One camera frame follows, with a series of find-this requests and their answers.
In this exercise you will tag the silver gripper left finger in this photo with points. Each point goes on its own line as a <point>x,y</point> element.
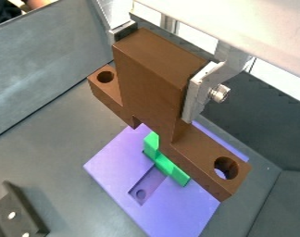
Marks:
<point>113,11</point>

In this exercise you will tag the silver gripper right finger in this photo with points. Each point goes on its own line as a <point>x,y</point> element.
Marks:
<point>207,83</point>

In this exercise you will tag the brown T-shaped block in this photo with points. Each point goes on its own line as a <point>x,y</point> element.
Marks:
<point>142,88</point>

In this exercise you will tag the purple base board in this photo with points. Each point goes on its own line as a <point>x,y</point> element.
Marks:
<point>166,209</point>

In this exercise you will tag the green U-shaped block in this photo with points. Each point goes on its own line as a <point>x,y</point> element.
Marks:
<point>165,165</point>

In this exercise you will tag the black bracket block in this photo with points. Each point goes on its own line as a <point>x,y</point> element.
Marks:
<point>19,218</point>

